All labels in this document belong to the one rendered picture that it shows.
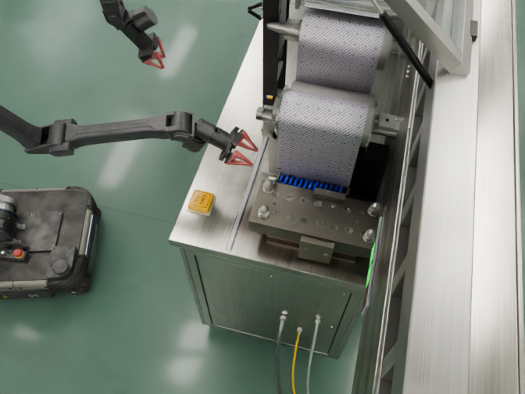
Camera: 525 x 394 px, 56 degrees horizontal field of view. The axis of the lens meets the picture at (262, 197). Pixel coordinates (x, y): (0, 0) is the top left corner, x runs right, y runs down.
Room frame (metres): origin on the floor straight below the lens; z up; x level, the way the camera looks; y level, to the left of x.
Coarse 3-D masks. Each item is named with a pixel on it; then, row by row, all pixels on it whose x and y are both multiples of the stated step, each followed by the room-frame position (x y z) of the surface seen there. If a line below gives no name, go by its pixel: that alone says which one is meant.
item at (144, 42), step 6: (138, 36) 1.40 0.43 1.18; (144, 36) 1.42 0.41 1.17; (150, 36) 1.46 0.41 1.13; (138, 42) 1.40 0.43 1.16; (144, 42) 1.40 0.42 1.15; (150, 42) 1.42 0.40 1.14; (144, 48) 1.40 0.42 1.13; (150, 48) 1.39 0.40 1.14; (138, 54) 1.39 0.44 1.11; (144, 54) 1.38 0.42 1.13; (150, 54) 1.38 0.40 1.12
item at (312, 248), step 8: (304, 240) 0.69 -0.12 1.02; (312, 240) 0.69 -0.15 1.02; (320, 240) 0.69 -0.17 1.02; (304, 248) 0.68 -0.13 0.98; (312, 248) 0.68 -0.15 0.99; (320, 248) 0.67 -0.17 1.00; (328, 248) 0.67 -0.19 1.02; (304, 256) 0.68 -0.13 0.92; (312, 256) 0.68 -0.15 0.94; (320, 256) 0.67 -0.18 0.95; (328, 256) 0.67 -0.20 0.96
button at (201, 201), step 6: (198, 192) 0.92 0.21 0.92; (204, 192) 0.92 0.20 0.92; (192, 198) 0.90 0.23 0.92; (198, 198) 0.90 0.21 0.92; (204, 198) 0.90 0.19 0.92; (210, 198) 0.90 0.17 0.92; (192, 204) 0.88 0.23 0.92; (198, 204) 0.88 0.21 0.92; (204, 204) 0.88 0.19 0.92; (210, 204) 0.88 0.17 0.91; (198, 210) 0.86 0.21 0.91; (204, 210) 0.86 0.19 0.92
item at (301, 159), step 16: (288, 144) 0.92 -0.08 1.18; (304, 144) 0.91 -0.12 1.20; (288, 160) 0.92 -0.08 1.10; (304, 160) 0.91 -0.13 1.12; (320, 160) 0.90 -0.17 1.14; (336, 160) 0.89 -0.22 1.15; (352, 160) 0.87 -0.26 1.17; (304, 176) 0.91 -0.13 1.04; (320, 176) 0.90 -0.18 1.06; (336, 176) 0.88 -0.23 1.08
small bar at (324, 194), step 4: (316, 188) 0.86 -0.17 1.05; (320, 188) 0.86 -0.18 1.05; (316, 192) 0.84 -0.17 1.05; (320, 192) 0.84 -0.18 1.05; (324, 192) 0.84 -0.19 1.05; (328, 192) 0.84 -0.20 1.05; (332, 192) 0.84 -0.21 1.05; (336, 192) 0.84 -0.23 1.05; (340, 192) 0.84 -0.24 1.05; (316, 196) 0.84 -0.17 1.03; (320, 196) 0.83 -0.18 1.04; (324, 196) 0.83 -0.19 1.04; (328, 196) 0.83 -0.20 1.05; (332, 196) 0.83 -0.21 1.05; (336, 196) 0.83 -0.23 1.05; (340, 196) 0.83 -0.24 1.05; (344, 196) 0.83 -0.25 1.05; (332, 200) 0.82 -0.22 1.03; (336, 200) 0.82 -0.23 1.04; (340, 200) 0.82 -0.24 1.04; (344, 200) 0.81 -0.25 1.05
